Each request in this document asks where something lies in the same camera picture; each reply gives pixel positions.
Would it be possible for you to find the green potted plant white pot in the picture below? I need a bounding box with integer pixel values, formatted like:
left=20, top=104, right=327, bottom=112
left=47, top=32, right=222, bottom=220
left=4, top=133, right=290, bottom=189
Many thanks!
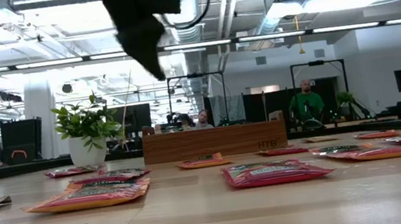
left=47, top=88, right=128, bottom=171

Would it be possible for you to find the orange tea bag packet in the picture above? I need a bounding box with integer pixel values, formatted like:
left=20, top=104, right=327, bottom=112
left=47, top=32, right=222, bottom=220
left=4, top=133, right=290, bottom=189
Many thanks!
left=176, top=150, right=233, bottom=172
left=18, top=173, right=154, bottom=219
left=309, top=136, right=401, bottom=170
left=354, top=128, right=400, bottom=142

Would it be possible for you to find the yellow hanging cord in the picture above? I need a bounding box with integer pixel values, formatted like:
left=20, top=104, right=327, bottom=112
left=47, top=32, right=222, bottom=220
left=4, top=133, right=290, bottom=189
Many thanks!
left=292, top=14, right=306, bottom=56

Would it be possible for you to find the black desk monitor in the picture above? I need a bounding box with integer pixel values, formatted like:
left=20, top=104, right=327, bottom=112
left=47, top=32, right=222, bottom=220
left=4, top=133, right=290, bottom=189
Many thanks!
left=111, top=102, right=155, bottom=140

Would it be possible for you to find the black station frame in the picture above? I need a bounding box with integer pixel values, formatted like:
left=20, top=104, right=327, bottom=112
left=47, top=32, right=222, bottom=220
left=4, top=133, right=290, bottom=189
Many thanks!
left=165, top=69, right=232, bottom=133
left=289, top=57, right=354, bottom=131

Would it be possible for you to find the black case orange handle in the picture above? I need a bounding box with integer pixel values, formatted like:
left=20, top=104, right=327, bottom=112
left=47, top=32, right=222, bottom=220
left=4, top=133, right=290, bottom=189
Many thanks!
left=0, top=115, right=48, bottom=167

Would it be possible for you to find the person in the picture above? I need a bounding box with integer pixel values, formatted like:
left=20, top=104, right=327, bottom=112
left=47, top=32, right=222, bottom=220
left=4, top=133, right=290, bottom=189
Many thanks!
left=284, top=77, right=329, bottom=132
left=192, top=108, right=215, bottom=131

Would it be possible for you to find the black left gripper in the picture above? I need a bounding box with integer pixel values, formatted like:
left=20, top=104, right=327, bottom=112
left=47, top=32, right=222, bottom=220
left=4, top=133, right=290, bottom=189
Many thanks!
left=96, top=0, right=174, bottom=89

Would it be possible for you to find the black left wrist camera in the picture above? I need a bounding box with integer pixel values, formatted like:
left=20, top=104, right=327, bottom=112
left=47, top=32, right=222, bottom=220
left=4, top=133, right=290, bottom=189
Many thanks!
left=150, top=0, right=184, bottom=18

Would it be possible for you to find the background potted plant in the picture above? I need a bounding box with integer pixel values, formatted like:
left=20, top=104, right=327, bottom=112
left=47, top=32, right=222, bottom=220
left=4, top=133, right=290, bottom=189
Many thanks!
left=334, top=89, right=357, bottom=109

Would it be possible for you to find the wooden three-compartment organiser box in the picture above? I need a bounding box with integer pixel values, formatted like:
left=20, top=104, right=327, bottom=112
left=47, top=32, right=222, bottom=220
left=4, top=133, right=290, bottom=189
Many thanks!
left=139, top=107, right=290, bottom=168

